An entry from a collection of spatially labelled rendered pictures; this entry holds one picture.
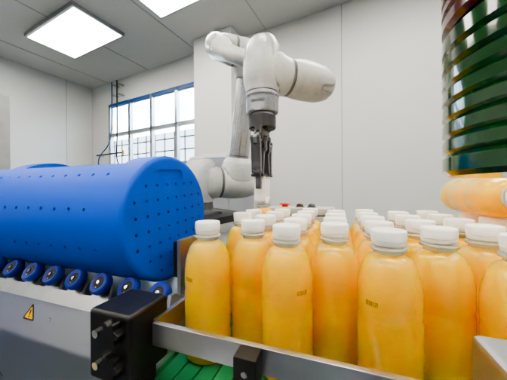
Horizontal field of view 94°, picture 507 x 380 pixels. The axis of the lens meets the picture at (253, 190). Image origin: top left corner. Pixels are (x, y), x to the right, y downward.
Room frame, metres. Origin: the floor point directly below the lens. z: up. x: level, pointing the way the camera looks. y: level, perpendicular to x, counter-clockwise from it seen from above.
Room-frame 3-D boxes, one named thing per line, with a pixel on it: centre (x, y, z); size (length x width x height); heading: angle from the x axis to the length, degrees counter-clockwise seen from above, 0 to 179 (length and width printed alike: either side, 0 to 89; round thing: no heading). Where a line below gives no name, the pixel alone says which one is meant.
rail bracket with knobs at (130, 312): (0.33, 0.17, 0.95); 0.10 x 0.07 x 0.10; 160
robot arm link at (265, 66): (0.66, -0.04, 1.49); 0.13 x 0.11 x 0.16; 114
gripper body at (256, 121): (0.65, -0.03, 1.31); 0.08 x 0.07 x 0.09; 160
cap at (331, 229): (0.35, -0.12, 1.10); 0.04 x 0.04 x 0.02
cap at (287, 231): (0.33, -0.05, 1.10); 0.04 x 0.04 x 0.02
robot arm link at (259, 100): (0.65, -0.03, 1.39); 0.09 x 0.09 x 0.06
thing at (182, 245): (0.54, 0.14, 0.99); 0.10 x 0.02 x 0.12; 160
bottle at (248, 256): (0.39, 0.00, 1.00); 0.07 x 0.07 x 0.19
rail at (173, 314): (0.51, 0.07, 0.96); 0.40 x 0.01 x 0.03; 160
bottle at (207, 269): (0.38, 0.07, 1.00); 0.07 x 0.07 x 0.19
